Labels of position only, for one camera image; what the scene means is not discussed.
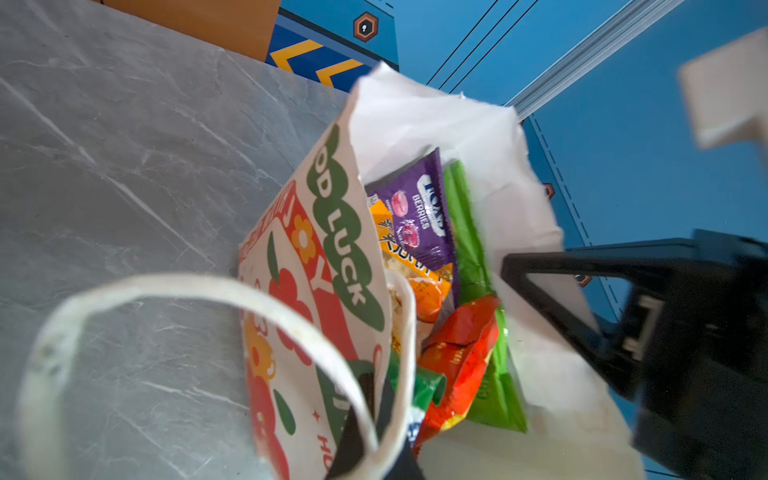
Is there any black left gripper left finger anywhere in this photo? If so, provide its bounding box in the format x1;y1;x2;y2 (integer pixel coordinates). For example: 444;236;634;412
326;373;375;479

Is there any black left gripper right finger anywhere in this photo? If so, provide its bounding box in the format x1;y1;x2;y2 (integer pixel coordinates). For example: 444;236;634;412
380;380;425;480

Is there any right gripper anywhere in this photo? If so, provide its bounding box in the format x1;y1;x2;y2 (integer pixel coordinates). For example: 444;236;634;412
501;230;767;479

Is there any green snack bag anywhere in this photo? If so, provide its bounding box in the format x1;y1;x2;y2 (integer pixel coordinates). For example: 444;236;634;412
442;158;529;434

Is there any red yellow snack packet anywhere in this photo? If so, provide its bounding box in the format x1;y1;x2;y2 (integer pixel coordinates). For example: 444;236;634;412
422;295;500;437

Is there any white paper bag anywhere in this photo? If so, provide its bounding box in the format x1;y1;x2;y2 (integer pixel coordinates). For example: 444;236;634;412
16;61;646;480

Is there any yellow orange snack packet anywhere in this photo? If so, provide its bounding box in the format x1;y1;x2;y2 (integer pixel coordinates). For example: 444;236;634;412
368;195;454;324

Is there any purple snack packet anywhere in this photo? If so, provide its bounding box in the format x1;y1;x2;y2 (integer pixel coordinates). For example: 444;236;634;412
365;149;456;271

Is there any green white snack packet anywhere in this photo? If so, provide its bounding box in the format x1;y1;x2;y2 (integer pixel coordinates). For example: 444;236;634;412
405;351;449;448

